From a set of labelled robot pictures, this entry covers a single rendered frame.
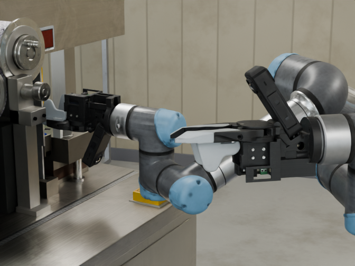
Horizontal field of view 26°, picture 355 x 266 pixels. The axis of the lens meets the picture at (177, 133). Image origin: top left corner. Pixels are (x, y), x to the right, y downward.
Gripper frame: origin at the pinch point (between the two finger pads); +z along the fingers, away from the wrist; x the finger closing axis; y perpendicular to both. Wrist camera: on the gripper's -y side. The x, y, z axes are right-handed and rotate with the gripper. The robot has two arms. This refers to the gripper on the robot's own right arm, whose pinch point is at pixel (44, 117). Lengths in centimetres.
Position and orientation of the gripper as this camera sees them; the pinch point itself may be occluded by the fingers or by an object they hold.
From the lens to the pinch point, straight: 178.0
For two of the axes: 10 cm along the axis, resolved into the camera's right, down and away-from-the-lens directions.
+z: -8.7, -1.4, 4.7
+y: 0.0, -9.6, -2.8
